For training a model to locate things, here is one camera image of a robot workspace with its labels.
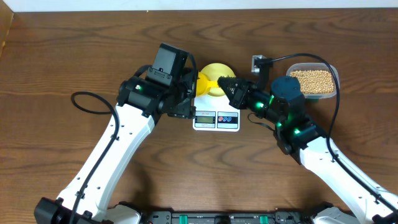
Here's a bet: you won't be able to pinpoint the yellow measuring scoop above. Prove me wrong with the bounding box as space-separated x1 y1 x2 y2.
196 72 224 96

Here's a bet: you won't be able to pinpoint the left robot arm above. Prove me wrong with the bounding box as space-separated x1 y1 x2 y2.
34 43 198 223

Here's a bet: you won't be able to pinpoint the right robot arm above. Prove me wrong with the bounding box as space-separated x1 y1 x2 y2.
218 58 397 223

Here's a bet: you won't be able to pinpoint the pale yellow bowl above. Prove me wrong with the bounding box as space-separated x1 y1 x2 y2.
201 63 236 97

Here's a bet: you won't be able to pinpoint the white digital kitchen scale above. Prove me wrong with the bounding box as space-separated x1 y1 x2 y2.
192 95 241 132

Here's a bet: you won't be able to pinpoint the soybeans in container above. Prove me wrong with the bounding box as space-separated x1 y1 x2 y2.
290 70 335 94

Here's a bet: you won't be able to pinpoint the clear plastic container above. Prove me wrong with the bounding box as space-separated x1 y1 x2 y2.
286 63 336 100

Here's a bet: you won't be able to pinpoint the right black cable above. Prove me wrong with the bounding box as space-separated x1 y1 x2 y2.
264 52 398 212

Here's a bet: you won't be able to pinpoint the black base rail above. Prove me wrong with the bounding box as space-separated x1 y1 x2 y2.
138 211 312 224

